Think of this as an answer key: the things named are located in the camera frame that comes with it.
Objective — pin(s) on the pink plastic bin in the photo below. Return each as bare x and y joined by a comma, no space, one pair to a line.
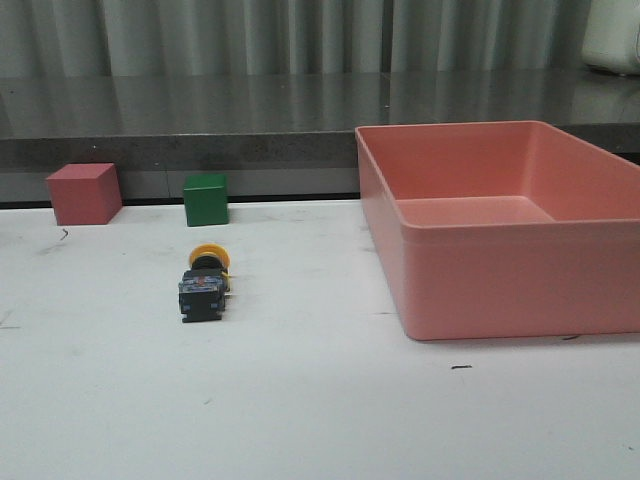
502,229

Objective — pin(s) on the grey stone counter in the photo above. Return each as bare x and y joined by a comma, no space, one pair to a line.
276,136

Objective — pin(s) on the white appliance on counter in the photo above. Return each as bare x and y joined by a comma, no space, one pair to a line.
611,40

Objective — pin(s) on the yellow push button switch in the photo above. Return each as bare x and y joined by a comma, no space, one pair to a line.
203,288

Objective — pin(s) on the right green cube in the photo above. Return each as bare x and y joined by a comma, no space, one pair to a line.
206,200

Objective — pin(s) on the near pink cube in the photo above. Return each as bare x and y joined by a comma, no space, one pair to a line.
85,194

